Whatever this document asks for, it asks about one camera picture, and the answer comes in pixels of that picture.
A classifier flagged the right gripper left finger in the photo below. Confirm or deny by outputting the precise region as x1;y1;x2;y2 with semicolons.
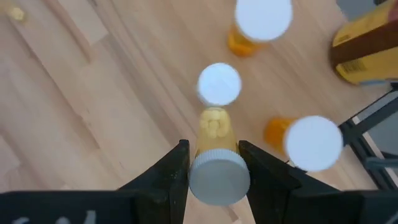
118;139;191;224

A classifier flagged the wooden shelf black metal frame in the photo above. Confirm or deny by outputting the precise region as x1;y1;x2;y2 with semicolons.
0;0;398;224

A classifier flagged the yellow pill vial white cap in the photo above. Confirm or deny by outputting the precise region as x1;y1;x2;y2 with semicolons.
188;106;251;207
6;4;27;24

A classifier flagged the orange pill vial white cap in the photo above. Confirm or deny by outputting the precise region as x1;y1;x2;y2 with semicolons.
226;0;294;58
263;115;345;173

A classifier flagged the white Excedrin bottle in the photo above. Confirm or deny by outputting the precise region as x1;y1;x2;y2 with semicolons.
197;62;243;107

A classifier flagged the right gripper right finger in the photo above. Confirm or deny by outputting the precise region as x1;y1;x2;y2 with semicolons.
238;140;364;224

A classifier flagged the amber bottle yellow cap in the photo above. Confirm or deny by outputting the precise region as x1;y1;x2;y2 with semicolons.
328;0;398;86

